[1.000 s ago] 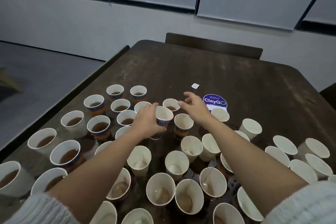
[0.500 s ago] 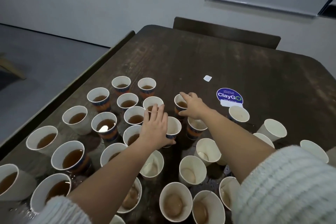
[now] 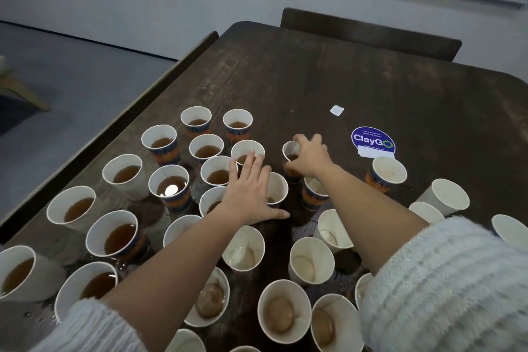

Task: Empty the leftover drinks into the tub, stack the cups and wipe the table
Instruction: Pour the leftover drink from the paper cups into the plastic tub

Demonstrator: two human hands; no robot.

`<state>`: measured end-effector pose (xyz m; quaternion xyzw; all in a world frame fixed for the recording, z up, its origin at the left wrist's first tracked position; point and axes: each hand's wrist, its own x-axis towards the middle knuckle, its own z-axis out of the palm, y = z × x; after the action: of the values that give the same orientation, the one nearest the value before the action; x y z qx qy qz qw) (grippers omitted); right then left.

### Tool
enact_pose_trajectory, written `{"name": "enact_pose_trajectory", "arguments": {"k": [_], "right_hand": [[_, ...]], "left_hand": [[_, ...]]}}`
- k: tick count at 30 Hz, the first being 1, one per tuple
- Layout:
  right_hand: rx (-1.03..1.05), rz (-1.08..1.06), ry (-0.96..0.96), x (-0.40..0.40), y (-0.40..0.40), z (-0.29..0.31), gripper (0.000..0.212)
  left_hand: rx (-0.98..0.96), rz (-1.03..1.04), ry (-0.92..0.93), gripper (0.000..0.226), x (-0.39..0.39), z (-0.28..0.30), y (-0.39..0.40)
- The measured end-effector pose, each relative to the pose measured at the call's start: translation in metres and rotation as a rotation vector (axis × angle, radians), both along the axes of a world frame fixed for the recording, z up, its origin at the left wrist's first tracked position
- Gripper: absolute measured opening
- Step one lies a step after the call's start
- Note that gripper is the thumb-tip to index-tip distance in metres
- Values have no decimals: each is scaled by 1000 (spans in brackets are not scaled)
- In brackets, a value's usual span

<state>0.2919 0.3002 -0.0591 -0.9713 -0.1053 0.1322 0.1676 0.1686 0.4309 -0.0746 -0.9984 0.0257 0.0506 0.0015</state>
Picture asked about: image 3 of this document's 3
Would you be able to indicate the person's left hand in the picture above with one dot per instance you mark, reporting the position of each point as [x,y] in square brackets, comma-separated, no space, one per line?
[247,195]

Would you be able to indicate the person's right hand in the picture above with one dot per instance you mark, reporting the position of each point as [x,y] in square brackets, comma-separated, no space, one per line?
[310,158]

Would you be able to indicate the orange blue patterned paper cup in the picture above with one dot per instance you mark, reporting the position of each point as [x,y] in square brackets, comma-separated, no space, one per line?
[290,173]

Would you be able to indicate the group of paper cups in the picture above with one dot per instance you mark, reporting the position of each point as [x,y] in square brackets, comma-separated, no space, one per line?
[111,258]

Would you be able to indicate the person's left forearm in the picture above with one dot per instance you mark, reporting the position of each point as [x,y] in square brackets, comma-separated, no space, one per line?
[165,281]

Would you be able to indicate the person's right forearm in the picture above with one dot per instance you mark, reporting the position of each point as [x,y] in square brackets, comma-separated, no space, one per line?
[388,224]

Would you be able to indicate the small white paper label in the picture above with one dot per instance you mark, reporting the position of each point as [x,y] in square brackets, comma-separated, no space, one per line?
[336,110]

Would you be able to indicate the round blue sticker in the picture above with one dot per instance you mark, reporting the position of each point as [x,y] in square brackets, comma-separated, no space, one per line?
[373,140]

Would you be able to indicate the dark wooden table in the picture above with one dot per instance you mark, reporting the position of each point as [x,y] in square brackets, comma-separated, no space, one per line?
[412,75]

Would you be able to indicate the dark wooden chair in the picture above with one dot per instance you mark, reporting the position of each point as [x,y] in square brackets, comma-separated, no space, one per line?
[371,34]

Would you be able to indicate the beige cushioned lounge chair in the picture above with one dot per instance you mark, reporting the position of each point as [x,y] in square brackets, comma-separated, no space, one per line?
[12,83]

